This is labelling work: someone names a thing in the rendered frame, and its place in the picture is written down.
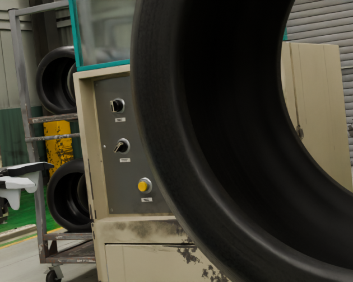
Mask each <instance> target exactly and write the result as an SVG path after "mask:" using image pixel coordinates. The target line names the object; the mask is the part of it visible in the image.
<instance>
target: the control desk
mask: <svg viewBox="0 0 353 282"><path fill-rule="evenodd" d="M73 81H74V87H75V96H76V105H77V114H78V123H79V129H80V137H81V147H82V156H83V165H84V170H85V179H86V188H87V198H88V203H89V212H90V219H93V223H91V228H92V237H93V242H94V251H95V260H96V269H97V278H98V282H232V281H230V280H229V279H228V278H227V277H226V276H225V275H224V274H223V273H222V272H221V271H220V270H218V269H217V268H216V267H215V266H214V265H213V264H212V263H211V262H210V261H209V259H208V258H207V257H206V256H205V255H204V254H203V253H202V252H201V251H200V250H199V249H198V247H197V246H196V245H195V244H194V243H193V241H192V240H191V239H190V238H189V236H188V235H187V234H186V232H185V231H184V229H183V228H182V226H181V225H180V224H179V222H178V221H177V219H176V217H175V216H174V214H173V213H172V211H171V210H170V208H169V206H168V204H167V203H166V201H165V199H164V197H163V195H162V193H161V191H160V189H159V187H158V185H157V183H156V181H155V179H154V176H153V174H152V172H151V169H150V166H149V164H148V161H147V158H146V156H145V153H144V150H143V146H142V143H141V140H140V135H139V132H138V128H137V123H136V118H135V114H134V108H133V101H132V91H131V77H130V64H126V65H119V66H115V67H107V68H100V69H93V70H86V71H82V72H76V73H73ZM281 81H282V89H283V93H284V99H285V103H286V107H287V110H288V113H289V116H290V119H291V121H292V124H293V126H294V128H295V130H296V132H297V134H298V136H299V138H300V140H301V141H302V143H303V144H304V146H305V148H306V149H307V150H308V152H309V153H310V155H311V156H312V157H313V158H314V160H315V161H316V162H317V163H318V164H319V165H320V166H321V167H322V168H323V169H324V170H325V171H326V172H327V173H328V174H329V175H330V176H331V177H332V178H333V179H334V180H336V181H337V182H338V183H339V184H340V185H342V186H343V187H345V188H346V189H348V190H349V191H351V192H352V193H353V185H352V174H351V163H350V152H349V141H348V135H347V124H346V113H345V102H344V95H343V84H342V73H341V62H340V51H339V45H329V44H309V43H288V42H285V41H283V42H282V50H281Z"/></svg>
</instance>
